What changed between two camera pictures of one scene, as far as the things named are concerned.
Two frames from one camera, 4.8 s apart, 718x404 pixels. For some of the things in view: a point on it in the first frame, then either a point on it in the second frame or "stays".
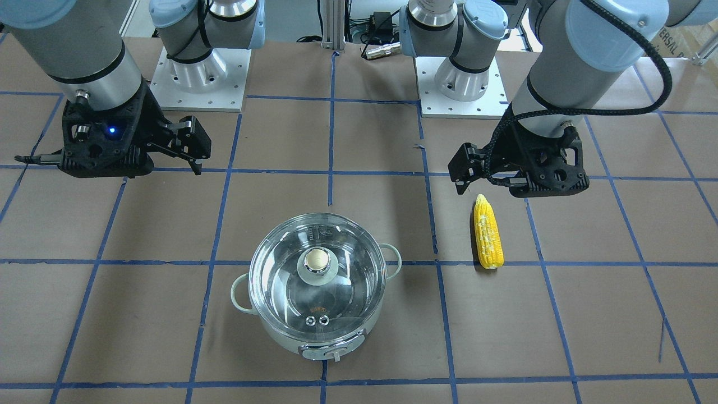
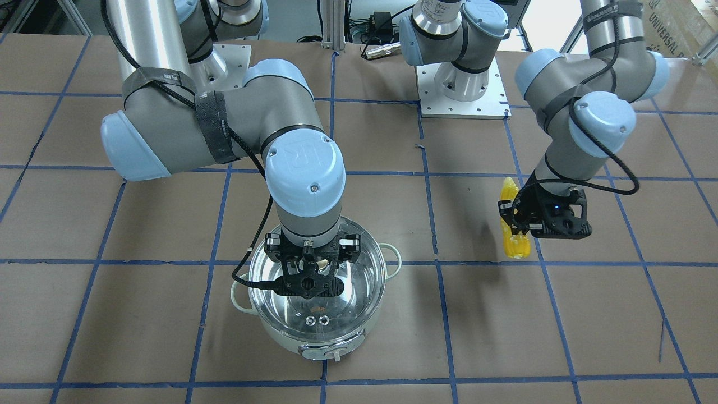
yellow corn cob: (488, 240) → (516, 246)
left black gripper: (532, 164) → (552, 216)
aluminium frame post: (334, 24) stays
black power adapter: (381, 24) stays
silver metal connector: (385, 50) stays
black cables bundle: (376, 28) stays
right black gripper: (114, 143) → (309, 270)
